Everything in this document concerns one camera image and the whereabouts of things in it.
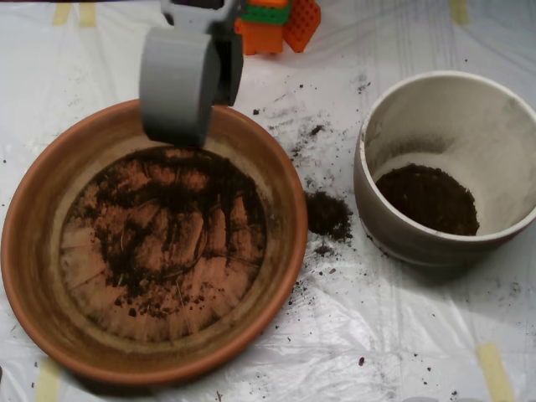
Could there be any dark soil heap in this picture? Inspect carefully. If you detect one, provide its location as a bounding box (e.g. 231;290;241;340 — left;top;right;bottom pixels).
79;148;267;317

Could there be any orange green robot base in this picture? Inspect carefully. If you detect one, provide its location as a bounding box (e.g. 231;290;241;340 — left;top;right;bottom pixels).
234;0;323;56

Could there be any spilled soil pile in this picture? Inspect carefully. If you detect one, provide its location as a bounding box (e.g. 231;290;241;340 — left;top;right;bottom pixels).
305;190;353;242

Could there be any terracotta clay bowl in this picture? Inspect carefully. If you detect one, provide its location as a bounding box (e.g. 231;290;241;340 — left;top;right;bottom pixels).
0;95;310;386

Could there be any white ceramic pot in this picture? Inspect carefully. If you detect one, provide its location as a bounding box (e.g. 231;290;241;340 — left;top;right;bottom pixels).
353;70;536;269

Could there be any beige masking tape strip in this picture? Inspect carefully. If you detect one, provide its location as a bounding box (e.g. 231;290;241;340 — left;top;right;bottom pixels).
79;3;98;28
476;342;516;402
52;3;72;26
35;358;64;402
450;0;470;26

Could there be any clear plastic cover sheet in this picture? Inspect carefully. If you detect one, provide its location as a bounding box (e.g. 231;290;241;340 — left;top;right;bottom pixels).
0;2;536;402

